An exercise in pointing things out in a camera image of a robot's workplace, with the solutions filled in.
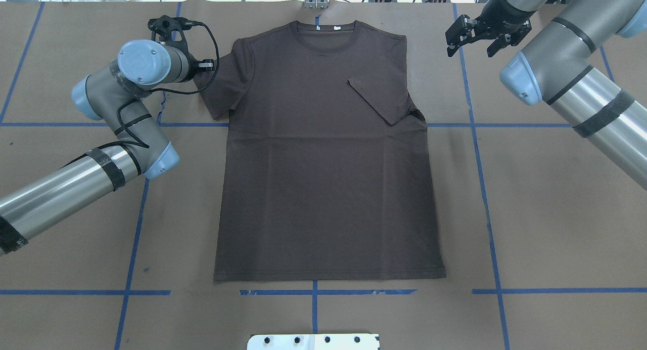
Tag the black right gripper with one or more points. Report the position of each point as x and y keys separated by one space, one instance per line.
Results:
x=498 y=26

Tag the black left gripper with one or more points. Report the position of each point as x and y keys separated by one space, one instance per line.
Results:
x=189 y=69

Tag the dark brown t-shirt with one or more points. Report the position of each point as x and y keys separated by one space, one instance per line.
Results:
x=327 y=171

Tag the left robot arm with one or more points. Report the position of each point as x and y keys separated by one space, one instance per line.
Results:
x=113 y=96

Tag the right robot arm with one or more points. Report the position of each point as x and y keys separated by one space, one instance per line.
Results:
x=553 y=67

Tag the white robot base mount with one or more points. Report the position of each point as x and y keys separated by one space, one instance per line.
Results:
x=315 y=341

